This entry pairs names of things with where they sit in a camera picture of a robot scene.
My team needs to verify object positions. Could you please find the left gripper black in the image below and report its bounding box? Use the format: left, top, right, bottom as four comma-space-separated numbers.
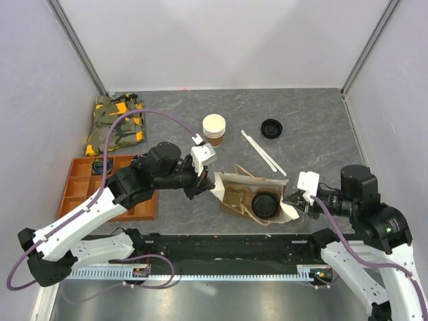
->
154, 155, 215, 201

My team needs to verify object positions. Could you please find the black plastic cup lid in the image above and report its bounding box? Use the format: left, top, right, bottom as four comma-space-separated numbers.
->
251, 192, 280, 219

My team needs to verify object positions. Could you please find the brown paper bag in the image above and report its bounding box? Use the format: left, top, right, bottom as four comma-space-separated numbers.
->
211, 164, 300, 226

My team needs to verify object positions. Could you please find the cardboard cup carrier tray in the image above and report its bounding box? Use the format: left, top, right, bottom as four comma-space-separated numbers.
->
221, 187, 255, 216

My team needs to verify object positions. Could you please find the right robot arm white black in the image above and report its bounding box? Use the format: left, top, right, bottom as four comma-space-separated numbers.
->
284, 165, 427, 320

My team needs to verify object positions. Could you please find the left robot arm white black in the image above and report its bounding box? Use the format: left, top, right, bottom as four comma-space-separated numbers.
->
18, 142, 217, 287

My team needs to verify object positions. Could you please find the white stir stick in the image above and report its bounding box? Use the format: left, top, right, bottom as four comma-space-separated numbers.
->
241, 130, 287, 177

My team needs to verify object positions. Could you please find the stack of paper cups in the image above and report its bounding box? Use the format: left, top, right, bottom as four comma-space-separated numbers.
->
203, 114, 226, 147

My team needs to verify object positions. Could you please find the camouflage cloth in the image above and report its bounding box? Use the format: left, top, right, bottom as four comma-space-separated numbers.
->
85, 93, 146, 156

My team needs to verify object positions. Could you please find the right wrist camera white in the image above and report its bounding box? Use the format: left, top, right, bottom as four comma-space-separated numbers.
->
297, 171, 320, 205

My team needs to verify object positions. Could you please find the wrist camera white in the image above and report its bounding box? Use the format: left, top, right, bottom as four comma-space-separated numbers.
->
297, 171, 320, 205
191, 143, 217, 177

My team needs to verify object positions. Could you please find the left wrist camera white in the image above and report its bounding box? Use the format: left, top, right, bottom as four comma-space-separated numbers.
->
191, 143, 217, 177

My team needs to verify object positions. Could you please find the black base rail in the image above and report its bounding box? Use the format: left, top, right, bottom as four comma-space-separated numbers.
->
108, 230, 347, 278

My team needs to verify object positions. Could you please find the white slotted cable duct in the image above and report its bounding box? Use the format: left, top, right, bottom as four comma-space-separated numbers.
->
67, 265, 314, 282

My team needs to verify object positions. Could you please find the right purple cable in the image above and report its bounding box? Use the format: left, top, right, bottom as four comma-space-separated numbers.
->
310, 195, 428, 315

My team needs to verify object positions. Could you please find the purple cable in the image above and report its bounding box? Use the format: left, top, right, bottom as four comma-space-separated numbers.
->
6, 108, 201, 291
310, 195, 428, 315

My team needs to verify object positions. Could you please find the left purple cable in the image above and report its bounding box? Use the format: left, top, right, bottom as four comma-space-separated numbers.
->
6, 108, 201, 291

